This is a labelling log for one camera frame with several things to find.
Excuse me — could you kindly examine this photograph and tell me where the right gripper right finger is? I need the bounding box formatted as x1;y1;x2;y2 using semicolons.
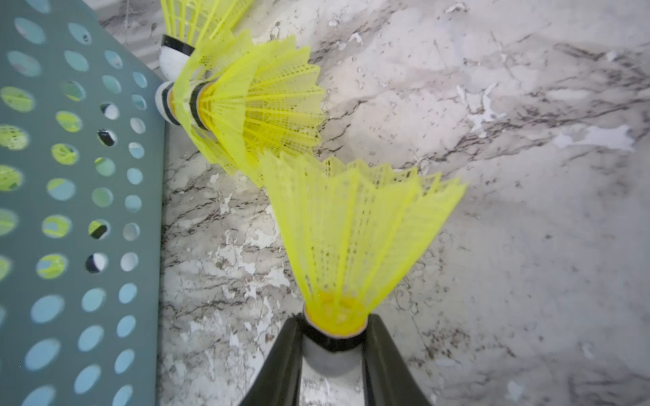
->
362;314;431;406

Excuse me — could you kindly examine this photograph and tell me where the yellow shuttlecock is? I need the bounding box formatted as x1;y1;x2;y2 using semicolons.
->
158;0;254;81
156;30;256;174
260;153;467;377

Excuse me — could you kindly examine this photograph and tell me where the light blue plastic storage basket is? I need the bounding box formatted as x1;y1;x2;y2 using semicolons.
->
1;1;165;405

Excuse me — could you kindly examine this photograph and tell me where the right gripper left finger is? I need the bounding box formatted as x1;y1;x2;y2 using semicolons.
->
240;314;304;406

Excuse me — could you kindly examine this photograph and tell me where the yellow shuttlecock nested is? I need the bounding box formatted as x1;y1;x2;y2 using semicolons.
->
189;35;327;186

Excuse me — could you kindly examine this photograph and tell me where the yellow shuttlecock top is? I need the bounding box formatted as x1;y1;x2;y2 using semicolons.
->
158;0;254;81

